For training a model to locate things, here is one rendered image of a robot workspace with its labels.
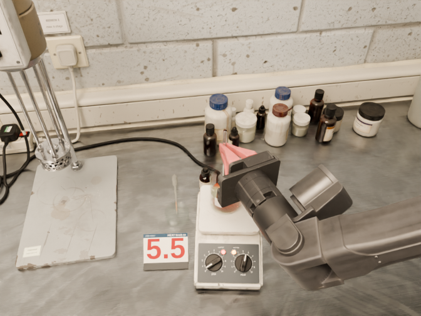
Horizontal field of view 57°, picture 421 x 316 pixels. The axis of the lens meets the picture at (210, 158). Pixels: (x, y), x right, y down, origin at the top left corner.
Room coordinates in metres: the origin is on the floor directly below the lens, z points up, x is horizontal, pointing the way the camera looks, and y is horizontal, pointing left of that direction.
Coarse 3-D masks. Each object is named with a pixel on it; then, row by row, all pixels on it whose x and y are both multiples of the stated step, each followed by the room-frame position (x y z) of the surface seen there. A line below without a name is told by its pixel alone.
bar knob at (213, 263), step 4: (208, 256) 0.40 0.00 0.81; (212, 256) 0.40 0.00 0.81; (216, 256) 0.40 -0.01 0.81; (208, 260) 0.39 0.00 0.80; (212, 260) 0.38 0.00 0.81; (216, 260) 0.38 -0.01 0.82; (220, 260) 0.38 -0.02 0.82; (208, 264) 0.38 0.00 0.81; (212, 264) 0.38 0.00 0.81; (216, 264) 0.38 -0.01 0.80; (220, 264) 0.38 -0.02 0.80; (208, 268) 0.38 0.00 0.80; (212, 268) 0.38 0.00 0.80; (216, 268) 0.38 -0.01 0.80
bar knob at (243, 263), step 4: (240, 256) 0.40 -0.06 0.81; (244, 256) 0.39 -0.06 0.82; (248, 256) 0.40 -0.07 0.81; (236, 260) 0.39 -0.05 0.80; (240, 260) 0.39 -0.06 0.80; (244, 260) 0.38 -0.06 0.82; (248, 260) 0.39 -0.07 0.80; (236, 264) 0.38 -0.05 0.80; (240, 264) 0.38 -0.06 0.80; (244, 264) 0.38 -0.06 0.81; (248, 264) 0.38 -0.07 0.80; (240, 268) 0.37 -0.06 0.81; (244, 268) 0.37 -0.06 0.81; (248, 268) 0.38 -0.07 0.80
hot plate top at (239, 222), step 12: (204, 192) 0.53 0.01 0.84; (204, 204) 0.50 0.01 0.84; (240, 204) 0.50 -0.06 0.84; (204, 216) 0.47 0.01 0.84; (216, 216) 0.47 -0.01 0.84; (228, 216) 0.47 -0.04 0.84; (240, 216) 0.47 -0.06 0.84; (204, 228) 0.44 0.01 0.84; (216, 228) 0.44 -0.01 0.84; (228, 228) 0.44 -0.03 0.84; (240, 228) 0.44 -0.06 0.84; (252, 228) 0.44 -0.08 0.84
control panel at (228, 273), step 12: (204, 252) 0.41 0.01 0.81; (216, 252) 0.41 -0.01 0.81; (228, 252) 0.41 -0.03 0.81; (240, 252) 0.41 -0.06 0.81; (252, 252) 0.41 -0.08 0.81; (204, 264) 0.39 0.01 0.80; (228, 264) 0.39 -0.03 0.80; (252, 264) 0.39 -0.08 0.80; (204, 276) 0.37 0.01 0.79; (216, 276) 0.37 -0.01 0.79; (228, 276) 0.37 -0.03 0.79; (240, 276) 0.37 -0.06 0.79; (252, 276) 0.37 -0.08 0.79
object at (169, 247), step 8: (152, 240) 0.45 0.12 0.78; (160, 240) 0.45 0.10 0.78; (168, 240) 0.45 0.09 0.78; (176, 240) 0.45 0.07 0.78; (184, 240) 0.45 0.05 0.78; (152, 248) 0.44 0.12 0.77; (160, 248) 0.44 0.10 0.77; (168, 248) 0.44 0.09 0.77; (176, 248) 0.44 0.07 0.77; (184, 248) 0.44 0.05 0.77; (152, 256) 0.42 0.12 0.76; (160, 256) 0.42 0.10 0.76; (168, 256) 0.42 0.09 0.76; (176, 256) 0.42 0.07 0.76; (184, 256) 0.42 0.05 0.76
